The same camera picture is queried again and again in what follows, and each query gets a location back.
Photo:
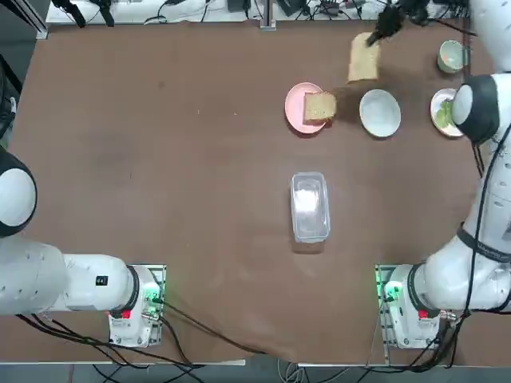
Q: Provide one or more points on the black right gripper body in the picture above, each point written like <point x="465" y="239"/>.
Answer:
<point x="407" y="10"/>

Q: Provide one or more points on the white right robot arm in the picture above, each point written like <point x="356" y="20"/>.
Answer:
<point x="499" y="207"/>

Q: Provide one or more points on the brown-crust bread slice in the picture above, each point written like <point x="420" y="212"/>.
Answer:
<point x="319" y="107"/>
<point x="363" y="60"/>

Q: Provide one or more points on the pale green bowl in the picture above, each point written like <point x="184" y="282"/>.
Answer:
<point x="449" y="56"/>

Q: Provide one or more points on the aluminium camera post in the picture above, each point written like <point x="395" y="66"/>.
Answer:
<point x="267" y="16"/>

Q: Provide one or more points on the black bench device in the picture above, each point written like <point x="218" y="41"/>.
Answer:
<point x="293" y="7"/>

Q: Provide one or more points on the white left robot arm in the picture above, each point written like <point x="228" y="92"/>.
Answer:
<point x="32" y="279"/>

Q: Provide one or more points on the aluminium frame bracket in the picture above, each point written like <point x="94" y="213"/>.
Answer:
<point x="42" y="30"/>

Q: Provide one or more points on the green lettuce leaf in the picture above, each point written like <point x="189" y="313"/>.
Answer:
<point x="444" y="113"/>

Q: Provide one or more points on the black tripod leg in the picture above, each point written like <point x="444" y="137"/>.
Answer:
<point x="74" y="12"/>
<point x="105" y="12"/>

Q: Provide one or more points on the white round plate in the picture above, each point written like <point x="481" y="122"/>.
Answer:
<point x="379" y="113"/>

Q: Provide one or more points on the clear plastic food container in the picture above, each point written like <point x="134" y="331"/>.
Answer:
<point x="309" y="207"/>

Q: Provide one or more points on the pale pinkish round plate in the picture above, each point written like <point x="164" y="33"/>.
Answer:
<point x="443" y="95"/>

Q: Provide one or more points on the pink round plate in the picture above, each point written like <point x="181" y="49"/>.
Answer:
<point x="293" y="107"/>

